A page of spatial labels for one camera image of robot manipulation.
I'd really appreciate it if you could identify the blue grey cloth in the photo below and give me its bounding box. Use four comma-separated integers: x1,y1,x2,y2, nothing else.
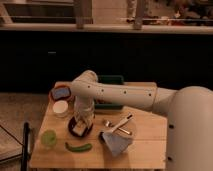
101,132,133,157

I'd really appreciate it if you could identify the green cucumber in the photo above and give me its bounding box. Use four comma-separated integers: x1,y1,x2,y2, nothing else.
65,142,92,152

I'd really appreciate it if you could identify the white round cup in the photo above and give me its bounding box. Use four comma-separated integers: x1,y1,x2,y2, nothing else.
52,100,68,117

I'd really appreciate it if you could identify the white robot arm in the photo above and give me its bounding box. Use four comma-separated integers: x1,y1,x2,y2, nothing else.
70,70,213,171

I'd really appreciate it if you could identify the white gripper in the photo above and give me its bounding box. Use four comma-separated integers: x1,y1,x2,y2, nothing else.
74,96,95,127

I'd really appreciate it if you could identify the black chair frame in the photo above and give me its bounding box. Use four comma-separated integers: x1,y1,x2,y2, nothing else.
20,122,34,171

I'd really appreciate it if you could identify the white eraser block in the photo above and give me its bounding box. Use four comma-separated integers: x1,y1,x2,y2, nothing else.
73,124,86,136

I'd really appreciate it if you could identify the green rectangular tray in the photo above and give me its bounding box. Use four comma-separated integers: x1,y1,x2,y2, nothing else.
95,75,124,110

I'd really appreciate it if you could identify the green plastic cup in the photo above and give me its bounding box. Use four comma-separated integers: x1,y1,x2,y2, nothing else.
41,130,57,148

